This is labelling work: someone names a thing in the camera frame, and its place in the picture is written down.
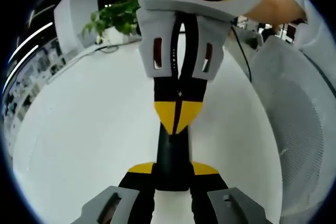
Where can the grey mesh office chair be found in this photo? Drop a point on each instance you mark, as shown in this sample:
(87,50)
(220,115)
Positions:
(296,119)

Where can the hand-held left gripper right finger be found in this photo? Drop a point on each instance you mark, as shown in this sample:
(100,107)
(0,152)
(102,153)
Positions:
(207,184)

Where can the white square pillar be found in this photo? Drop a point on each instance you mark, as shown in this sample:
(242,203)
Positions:
(74,19)

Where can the person's white shirt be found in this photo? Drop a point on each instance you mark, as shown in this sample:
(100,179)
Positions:
(319,37)

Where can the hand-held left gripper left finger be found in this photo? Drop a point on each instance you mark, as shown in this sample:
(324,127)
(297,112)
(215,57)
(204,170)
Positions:
(136,182)

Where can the green potted plant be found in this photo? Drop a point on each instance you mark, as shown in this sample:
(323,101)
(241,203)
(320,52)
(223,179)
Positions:
(118,16)

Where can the white ceiling light strip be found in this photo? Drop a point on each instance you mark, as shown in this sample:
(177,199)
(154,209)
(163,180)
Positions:
(31,41)
(21,68)

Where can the black remote control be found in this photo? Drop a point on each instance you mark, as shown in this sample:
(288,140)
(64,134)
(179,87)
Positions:
(172,161)

